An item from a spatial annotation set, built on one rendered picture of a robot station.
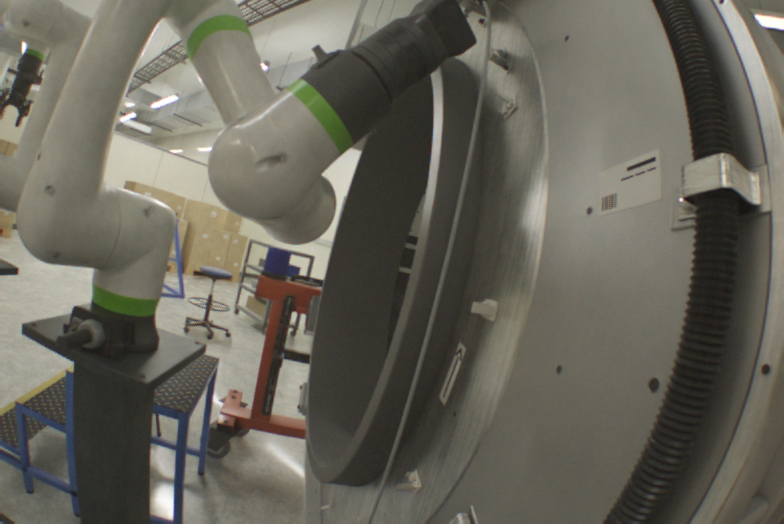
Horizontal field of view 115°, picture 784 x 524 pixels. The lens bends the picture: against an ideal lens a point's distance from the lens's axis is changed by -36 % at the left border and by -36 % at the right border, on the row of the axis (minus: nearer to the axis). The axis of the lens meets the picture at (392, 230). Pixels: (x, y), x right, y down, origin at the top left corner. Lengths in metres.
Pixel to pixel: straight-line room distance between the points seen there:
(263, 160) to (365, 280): 0.84
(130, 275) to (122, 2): 0.41
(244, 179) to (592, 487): 0.34
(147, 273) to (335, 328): 0.61
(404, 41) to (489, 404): 0.34
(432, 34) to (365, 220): 0.78
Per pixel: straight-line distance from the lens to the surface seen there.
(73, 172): 0.56
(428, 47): 0.42
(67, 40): 1.11
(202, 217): 7.59
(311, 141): 0.36
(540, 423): 0.26
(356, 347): 1.11
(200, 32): 0.69
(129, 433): 0.76
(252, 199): 0.36
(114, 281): 0.66
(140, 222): 0.63
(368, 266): 1.16
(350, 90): 0.38
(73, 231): 0.56
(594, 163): 0.27
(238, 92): 0.58
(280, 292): 1.83
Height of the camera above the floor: 1.16
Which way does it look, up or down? 5 degrees up
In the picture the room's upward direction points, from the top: 14 degrees clockwise
